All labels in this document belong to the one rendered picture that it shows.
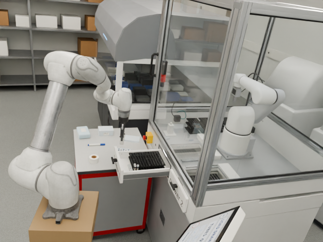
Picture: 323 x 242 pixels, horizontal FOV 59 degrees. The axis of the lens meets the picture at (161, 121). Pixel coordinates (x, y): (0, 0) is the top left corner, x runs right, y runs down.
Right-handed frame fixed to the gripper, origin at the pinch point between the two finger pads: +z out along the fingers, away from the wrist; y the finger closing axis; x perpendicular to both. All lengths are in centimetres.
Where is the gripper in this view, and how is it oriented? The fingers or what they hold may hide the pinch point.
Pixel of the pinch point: (121, 139)
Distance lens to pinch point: 221.8
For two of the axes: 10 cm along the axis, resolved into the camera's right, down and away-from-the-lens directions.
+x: -9.9, -1.0, -0.8
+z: -1.2, 8.9, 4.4
